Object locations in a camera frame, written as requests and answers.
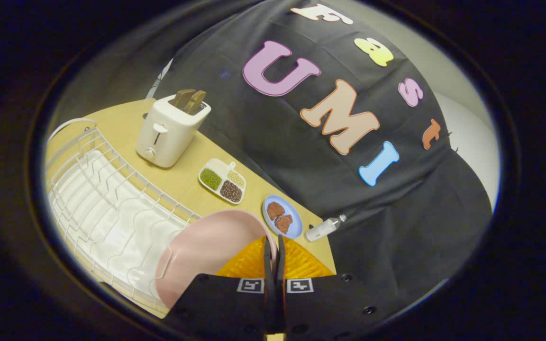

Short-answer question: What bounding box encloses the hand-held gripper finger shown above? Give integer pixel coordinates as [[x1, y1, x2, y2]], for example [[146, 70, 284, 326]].
[[276, 234, 399, 340], [165, 235, 276, 338]]

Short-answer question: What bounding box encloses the pink plate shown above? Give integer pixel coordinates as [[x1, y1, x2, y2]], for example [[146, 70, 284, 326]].
[[155, 210, 278, 309]]

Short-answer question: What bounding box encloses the white wire dish rack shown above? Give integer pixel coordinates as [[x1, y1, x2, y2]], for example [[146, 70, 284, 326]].
[[45, 126, 201, 314]]

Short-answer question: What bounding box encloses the small blue plate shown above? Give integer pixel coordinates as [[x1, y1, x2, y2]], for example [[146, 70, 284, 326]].
[[262, 195, 303, 239]]

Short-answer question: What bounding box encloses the white divided bean dish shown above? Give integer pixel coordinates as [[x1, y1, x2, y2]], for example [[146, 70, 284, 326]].
[[199, 159, 247, 205]]

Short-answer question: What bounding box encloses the small white bottle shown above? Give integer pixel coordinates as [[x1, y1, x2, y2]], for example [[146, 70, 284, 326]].
[[305, 214, 347, 242]]

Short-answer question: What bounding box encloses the black backdrop cloth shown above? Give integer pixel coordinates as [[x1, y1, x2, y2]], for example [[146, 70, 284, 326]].
[[152, 0, 492, 318]]

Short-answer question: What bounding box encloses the white toaster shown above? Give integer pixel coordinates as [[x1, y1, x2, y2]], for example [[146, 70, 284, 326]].
[[136, 95, 211, 168]]

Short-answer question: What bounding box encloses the brown toast slice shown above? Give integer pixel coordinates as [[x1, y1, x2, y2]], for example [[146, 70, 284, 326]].
[[185, 90, 207, 116], [168, 89, 197, 108]]

